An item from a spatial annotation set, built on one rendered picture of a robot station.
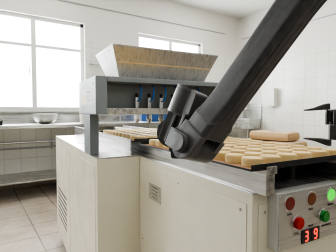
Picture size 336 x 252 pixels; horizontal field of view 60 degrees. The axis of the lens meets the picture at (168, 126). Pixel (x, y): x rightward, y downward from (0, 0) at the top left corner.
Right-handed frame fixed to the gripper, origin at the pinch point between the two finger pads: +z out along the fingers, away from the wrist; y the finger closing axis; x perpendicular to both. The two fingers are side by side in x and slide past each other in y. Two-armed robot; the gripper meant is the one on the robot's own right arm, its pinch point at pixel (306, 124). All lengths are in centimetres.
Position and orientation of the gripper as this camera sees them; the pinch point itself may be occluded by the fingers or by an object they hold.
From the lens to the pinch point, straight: 111.6
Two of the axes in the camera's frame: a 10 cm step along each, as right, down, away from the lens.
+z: -9.6, -0.1, 2.7
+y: 0.0, -10.0, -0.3
